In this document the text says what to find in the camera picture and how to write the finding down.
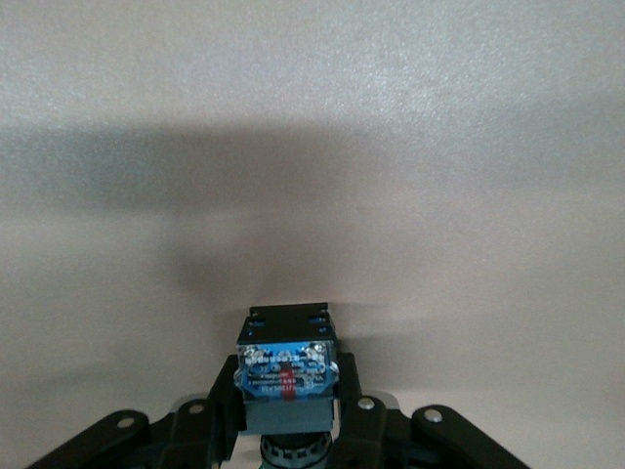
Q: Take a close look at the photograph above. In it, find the green push button switch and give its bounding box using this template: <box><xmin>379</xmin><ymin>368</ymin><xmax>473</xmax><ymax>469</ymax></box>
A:
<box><xmin>235</xmin><ymin>302</ymin><xmax>341</xmax><ymax>469</ymax></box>

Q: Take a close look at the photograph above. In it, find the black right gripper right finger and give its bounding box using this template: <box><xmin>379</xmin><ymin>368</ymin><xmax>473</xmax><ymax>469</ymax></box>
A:
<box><xmin>331</xmin><ymin>351</ymin><xmax>533</xmax><ymax>469</ymax></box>

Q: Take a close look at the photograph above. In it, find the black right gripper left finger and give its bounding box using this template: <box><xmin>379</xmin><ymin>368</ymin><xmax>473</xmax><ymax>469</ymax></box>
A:
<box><xmin>28</xmin><ymin>354</ymin><xmax>246</xmax><ymax>469</ymax></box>

